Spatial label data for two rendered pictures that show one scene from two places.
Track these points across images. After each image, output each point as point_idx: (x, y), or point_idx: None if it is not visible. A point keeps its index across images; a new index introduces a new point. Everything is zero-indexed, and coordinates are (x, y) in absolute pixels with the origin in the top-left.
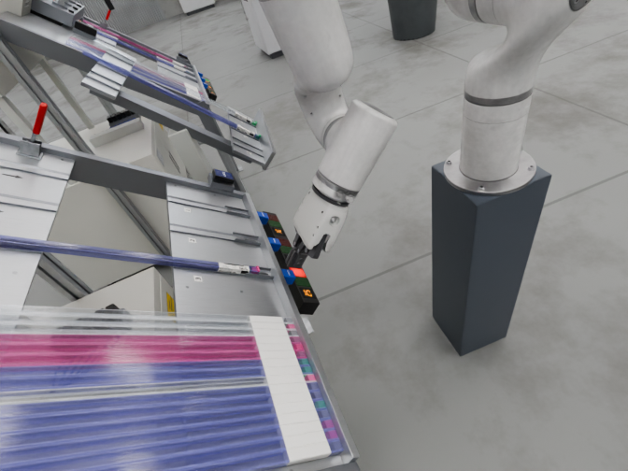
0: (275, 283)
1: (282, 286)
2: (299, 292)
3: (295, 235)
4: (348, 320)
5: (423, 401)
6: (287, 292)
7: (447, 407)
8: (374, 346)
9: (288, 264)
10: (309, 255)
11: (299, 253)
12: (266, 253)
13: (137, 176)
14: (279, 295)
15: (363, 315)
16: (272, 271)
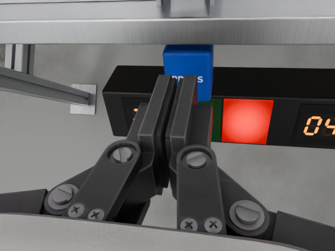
0: (129, 2)
1: (60, 18)
2: (144, 93)
3: (217, 194)
4: (321, 180)
5: (171, 200)
6: (24, 27)
7: (153, 217)
8: (261, 190)
9: (157, 80)
10: (21, 194)
11: (109, 151)
12: (320, 7)
13: None
14: (64, 4)
15: (316, 203)
16: (190, 5)
